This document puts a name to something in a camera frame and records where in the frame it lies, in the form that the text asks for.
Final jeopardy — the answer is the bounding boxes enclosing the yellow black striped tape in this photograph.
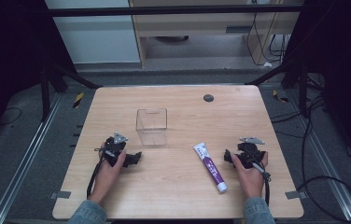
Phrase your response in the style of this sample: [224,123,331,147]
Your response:
[72,91,85,109]
[272,89,290,105]

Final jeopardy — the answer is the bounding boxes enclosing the metal floor rail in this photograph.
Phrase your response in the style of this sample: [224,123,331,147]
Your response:
[0,92,63,224]
[288,89,351,224]

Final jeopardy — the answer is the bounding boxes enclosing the thin black floor cable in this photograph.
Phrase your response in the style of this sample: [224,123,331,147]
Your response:
[0,106,23,128]

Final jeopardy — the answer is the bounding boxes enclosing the grey tape piece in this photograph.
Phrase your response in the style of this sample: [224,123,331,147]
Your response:
[49,189,72,201]
[284,189,307,201]

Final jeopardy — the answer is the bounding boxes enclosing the black horizontal frame bar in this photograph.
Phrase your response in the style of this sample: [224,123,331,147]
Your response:
[44,5,304,18]

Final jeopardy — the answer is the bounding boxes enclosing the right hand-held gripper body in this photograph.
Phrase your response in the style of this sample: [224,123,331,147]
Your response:
[232,136,267,170]

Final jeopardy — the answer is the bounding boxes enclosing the light wooden desk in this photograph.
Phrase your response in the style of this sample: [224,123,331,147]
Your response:
[128,0,304,68]

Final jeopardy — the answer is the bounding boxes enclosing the clear plastic box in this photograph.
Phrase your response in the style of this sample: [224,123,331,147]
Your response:
[134,107,169,147]

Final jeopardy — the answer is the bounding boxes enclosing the white cabinet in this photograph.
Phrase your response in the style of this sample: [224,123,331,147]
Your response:
[44,0,142,65]

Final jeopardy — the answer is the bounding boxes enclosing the person's left hand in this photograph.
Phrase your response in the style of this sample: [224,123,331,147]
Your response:
[88,143,128,205]

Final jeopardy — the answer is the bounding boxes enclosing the white purple toothpaste tube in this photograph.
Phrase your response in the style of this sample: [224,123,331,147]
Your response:
[192,142,229,194]

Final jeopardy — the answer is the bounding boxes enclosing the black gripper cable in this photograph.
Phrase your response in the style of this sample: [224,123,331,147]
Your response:
[86,157,106,199]
[250,161,273,207]

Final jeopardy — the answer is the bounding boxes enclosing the black curtain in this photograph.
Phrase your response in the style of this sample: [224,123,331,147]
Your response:
[0,0,78,150]
[284,0,351,175]

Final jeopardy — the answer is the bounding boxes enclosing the person's right hand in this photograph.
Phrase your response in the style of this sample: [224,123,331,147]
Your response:
[231,152,270,200]

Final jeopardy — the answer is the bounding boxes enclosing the black metal stand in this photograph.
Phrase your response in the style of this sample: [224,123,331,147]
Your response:
[38,57,104,123]
[244,54,326,119]

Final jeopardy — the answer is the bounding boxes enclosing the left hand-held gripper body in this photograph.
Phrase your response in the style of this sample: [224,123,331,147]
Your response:
[94,132,133,168]

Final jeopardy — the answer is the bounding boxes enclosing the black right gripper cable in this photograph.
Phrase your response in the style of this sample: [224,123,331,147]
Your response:
[250,161,273,207]

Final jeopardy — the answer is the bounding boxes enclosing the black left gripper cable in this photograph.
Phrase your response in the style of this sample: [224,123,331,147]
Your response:
[86,157,106,199]

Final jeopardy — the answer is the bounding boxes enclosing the black hanging desk cables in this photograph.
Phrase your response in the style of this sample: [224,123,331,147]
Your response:
[246,11,290,67]

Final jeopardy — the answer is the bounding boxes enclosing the black looped floor cable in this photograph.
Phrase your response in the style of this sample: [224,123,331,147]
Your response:
[270,96,351,224]

